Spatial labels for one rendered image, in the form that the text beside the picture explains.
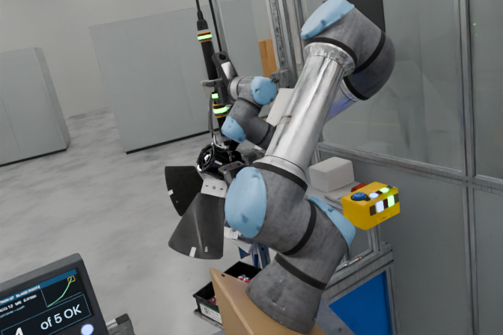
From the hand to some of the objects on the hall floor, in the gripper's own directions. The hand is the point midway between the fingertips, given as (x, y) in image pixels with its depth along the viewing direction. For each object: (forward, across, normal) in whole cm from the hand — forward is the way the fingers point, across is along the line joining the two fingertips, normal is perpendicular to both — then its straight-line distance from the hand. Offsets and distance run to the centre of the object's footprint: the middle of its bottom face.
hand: (210, 79), depth 145 cm
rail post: (-41, +33, -150) cm, 159 cm away
